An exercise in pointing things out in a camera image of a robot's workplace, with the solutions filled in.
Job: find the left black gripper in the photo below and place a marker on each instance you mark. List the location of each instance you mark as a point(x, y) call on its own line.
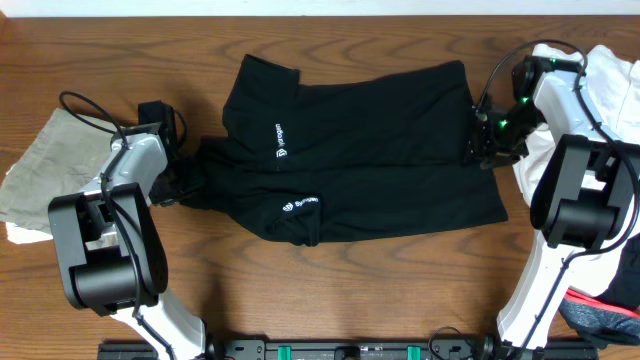
point(167, 187)

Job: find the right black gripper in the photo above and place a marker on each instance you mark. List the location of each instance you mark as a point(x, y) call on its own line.
point(482, 142)

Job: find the black t-shirt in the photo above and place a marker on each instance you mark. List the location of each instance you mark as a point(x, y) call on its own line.
point(312, 164)

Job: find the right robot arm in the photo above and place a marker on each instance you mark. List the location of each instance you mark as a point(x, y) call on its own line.
point(583, 208)

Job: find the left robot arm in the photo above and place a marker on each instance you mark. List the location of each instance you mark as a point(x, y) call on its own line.
point(108, 250)

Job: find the folded olive grey garment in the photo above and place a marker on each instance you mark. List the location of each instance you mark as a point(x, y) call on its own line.
point(66, 155)

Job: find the crumpled white shirt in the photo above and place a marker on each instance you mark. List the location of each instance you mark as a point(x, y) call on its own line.
point(613, 85)

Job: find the white folded cloth under garment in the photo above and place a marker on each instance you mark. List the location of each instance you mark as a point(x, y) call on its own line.
point(19, 235)

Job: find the grey red-trimmed shorts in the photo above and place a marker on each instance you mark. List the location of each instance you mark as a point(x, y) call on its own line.
point(599, 323)

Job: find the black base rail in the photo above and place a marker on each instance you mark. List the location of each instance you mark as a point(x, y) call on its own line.
point(442, 346)

